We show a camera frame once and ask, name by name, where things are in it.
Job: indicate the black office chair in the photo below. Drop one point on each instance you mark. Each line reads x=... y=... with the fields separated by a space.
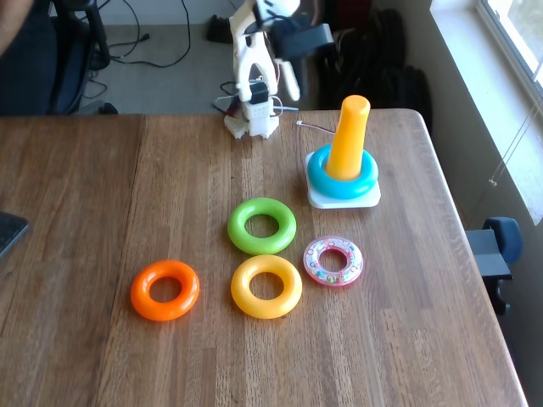
x=95 y=38

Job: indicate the yellow cone white base stacker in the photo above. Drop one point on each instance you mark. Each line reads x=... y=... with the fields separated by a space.
x=345 y=135

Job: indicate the white window frame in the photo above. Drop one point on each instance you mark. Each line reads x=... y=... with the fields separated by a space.
x=475 y=55

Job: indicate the person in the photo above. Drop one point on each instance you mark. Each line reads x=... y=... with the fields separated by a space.
x=17 y=68

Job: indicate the black power strip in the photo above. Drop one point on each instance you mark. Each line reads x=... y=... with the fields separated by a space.
x=218 y=29

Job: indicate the black backpack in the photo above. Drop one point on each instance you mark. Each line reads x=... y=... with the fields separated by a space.
x=373 y=76

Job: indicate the dark flat device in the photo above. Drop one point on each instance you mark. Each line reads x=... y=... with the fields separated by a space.
x=10 y=233

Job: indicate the black power adapter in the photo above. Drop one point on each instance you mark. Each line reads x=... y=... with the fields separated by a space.
x=108 y=109

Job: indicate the black camera box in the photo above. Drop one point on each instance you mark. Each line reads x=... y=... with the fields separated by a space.
x=303 y=40

